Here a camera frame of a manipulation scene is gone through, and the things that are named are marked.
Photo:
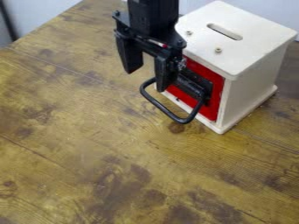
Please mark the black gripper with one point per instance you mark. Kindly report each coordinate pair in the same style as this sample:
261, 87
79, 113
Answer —
146, 31

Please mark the red drawer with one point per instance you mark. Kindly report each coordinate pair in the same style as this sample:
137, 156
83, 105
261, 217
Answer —
210, 109

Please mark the white wooden cabinet box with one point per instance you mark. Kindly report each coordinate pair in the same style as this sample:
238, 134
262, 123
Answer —
235, 50

